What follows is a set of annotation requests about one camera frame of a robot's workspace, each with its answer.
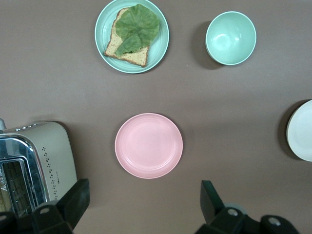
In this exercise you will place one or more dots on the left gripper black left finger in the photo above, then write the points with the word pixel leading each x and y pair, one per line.
pixel 65 209

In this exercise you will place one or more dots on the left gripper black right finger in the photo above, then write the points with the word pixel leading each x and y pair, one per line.
pixel 219 217

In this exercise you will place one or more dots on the pink plate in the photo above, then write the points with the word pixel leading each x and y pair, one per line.
pixel 148 146

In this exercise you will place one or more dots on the beige and chrome toaster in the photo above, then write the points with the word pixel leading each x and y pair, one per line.
pixel 56 151

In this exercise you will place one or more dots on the beige plate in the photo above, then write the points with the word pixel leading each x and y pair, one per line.
pixel 302 131

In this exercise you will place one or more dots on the brown table cloth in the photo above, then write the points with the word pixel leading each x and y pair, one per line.
pixel 48 85

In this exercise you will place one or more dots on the brown bread slice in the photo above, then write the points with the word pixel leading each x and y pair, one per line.
pixel 136 58

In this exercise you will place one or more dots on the mint green bowl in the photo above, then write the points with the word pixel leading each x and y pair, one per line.
pixel 229 39

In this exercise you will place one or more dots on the mint green plate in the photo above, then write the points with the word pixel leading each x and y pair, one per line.
pixel 158 48

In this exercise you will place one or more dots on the green lettuce leaf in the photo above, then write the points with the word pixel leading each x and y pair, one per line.
pixel 136 26

